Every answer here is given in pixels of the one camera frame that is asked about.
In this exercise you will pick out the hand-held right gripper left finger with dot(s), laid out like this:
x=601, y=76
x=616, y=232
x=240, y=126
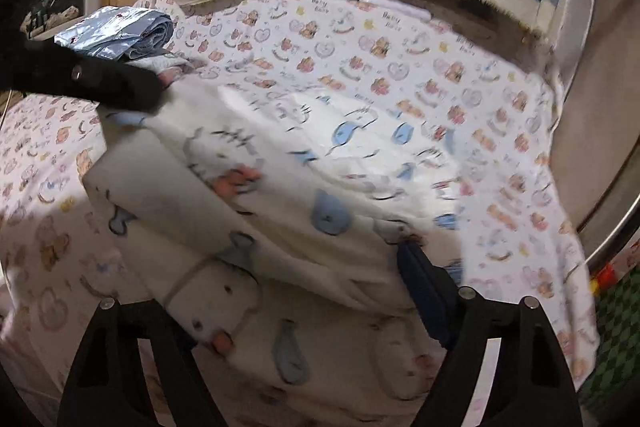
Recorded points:
x=145, y=322

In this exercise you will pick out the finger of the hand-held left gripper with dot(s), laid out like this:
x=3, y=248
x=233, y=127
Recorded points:
x=115, y=84

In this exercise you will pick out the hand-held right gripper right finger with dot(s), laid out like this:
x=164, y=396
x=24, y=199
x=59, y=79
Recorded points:
x=425, y=292

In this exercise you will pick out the white cat fish print pants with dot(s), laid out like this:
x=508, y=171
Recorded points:
x=300, y=207

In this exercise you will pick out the light blue satin cloth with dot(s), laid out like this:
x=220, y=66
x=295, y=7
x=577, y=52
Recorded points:
x=115, y=32

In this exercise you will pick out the pale blue printed cloth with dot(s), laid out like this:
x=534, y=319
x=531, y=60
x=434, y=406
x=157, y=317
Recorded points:
x=170, y=66

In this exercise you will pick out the bear print bed sheet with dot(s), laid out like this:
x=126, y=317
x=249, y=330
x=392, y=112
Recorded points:
x=400, y=57

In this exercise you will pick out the beige cabinet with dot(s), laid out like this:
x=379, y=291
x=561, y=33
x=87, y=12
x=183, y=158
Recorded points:
x=600, y=107

